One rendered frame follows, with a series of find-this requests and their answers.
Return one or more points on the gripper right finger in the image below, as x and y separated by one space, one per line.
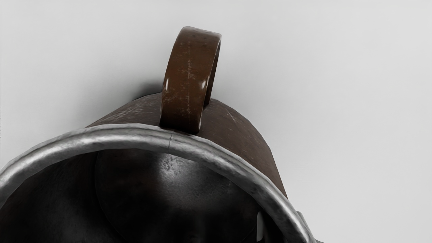
308 228

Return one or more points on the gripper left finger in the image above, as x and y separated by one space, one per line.
260 227

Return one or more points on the brown mug with silver rim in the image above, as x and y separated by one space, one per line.
189 84

